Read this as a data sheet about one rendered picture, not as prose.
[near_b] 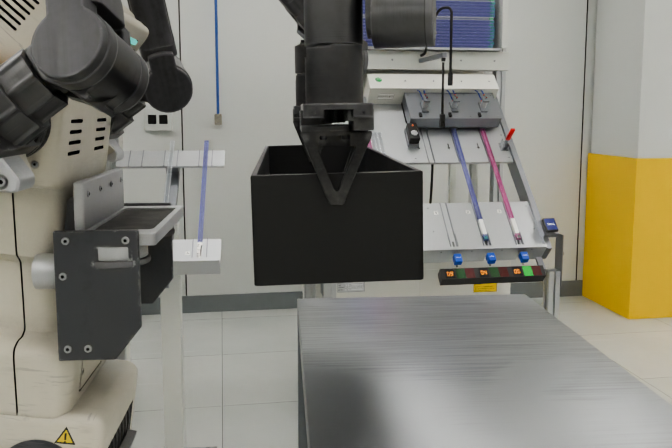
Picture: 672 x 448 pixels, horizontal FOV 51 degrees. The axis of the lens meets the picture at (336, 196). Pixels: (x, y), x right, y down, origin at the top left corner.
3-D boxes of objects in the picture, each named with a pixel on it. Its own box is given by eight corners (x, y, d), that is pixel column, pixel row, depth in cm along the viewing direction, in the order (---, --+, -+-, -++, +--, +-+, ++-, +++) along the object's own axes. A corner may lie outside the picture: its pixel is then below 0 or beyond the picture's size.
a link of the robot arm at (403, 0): (330, -37, 76) (312, -86, 68) (439, -43, 74) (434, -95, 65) (324, 67, 73) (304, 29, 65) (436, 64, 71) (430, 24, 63)
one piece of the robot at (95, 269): (22, 364, 85) (12, 185, 83) (85, 302, 113) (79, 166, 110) (157, 360, 86) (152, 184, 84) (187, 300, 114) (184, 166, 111)
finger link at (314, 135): (364, 198, 76) (363, 109, 75) (373, 206, 69) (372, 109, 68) (301, 199, 75) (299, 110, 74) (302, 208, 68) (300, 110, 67)
